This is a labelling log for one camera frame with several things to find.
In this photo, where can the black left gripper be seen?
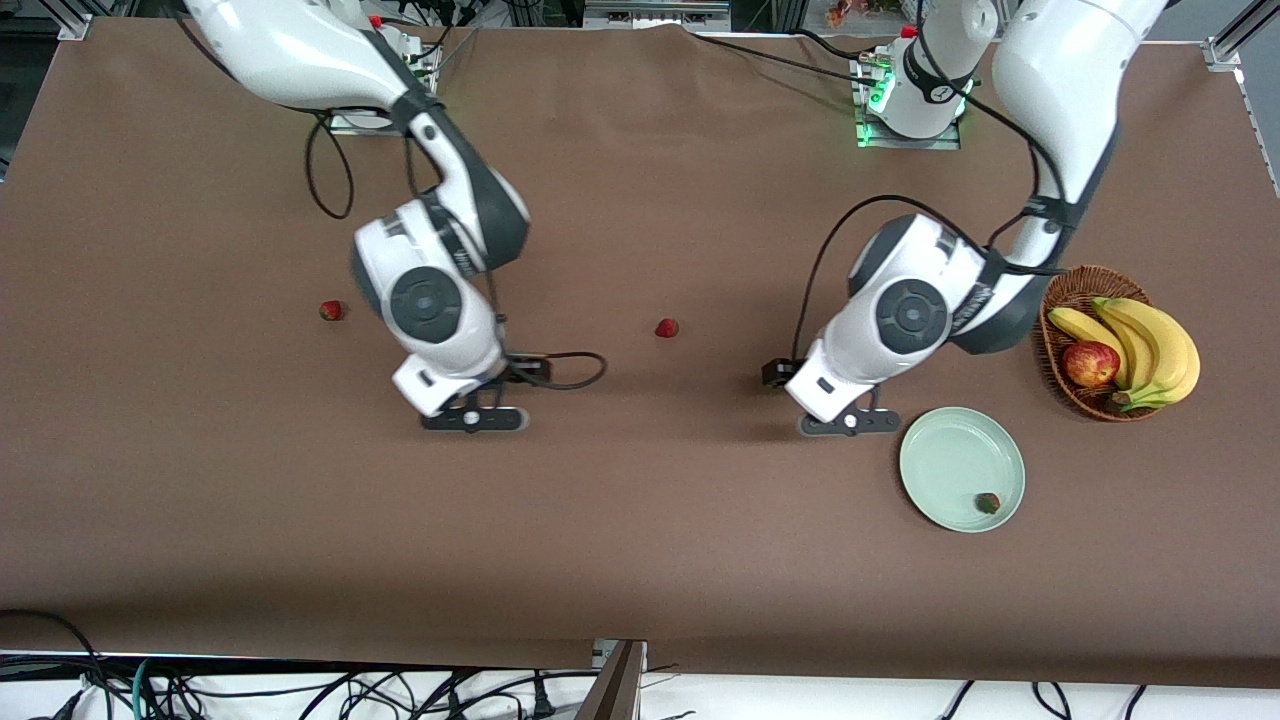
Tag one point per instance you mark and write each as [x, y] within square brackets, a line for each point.
[777, 373]

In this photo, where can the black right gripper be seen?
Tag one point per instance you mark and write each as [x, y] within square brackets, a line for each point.
[527, 368]

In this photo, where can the red toy strawberry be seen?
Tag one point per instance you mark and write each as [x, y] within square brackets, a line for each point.
[666, 327]
[331, 310]
[988, 503]

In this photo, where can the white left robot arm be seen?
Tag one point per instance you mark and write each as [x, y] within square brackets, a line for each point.
[910, 315]

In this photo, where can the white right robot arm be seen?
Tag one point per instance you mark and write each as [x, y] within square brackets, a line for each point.
[425, 300]

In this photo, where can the pale green round plate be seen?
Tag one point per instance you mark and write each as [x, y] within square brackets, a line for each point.
[950, 450]

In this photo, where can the brown table cover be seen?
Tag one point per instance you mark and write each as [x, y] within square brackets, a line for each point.
[600, 500]

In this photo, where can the brown wicker basket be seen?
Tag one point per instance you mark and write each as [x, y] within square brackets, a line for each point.
[1075, 285]

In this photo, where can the small yellow banana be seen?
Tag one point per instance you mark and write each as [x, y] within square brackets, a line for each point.
[1085, 328]

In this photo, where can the red yellow apple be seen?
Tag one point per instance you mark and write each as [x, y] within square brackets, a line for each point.
[1090, 365]

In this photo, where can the orange background object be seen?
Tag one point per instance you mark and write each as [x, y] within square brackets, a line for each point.
[850, 10]

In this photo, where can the grey metal box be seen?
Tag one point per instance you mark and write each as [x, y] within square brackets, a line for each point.
[655, 12]

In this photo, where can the large yellow banana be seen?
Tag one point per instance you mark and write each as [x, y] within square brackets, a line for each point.
[1185, 360]

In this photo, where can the brown post with bracket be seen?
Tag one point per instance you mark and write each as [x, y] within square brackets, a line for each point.
[615, 690]

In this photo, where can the aluminium table edge rail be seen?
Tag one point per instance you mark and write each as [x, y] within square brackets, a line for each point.
[1262, 130]

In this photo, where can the aluminium frame profile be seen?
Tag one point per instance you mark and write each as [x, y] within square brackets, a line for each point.
[75, 22]
[1225, 58]

